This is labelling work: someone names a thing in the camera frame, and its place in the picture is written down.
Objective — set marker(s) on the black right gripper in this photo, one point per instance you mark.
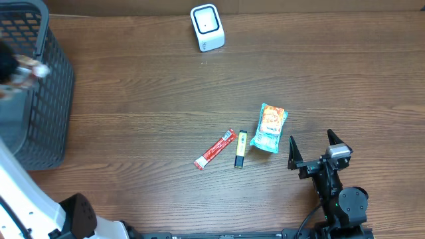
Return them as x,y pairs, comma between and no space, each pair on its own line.
308,166

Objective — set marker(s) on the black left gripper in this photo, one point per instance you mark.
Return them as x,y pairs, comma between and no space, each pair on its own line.
10,58

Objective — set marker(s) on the teal wet wipes packet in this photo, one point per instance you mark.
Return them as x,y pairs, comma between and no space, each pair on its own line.
269,129

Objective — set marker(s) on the yellow highlighter pen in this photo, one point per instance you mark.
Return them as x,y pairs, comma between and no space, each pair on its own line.
240,149

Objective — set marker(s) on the red snack stick packet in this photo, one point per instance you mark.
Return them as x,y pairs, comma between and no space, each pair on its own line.
211,153

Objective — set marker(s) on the brown cookie snack bag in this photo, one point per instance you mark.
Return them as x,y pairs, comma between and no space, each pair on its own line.
21,75

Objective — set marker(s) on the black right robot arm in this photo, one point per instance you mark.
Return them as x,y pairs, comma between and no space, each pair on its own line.
341,211

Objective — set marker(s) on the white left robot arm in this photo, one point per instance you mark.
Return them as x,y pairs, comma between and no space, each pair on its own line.
26,211

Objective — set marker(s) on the white barcode scanner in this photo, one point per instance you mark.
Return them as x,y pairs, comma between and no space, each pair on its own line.
208,27

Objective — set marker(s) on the grey plastic mesh basket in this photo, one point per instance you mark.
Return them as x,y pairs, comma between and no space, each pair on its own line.
34,122

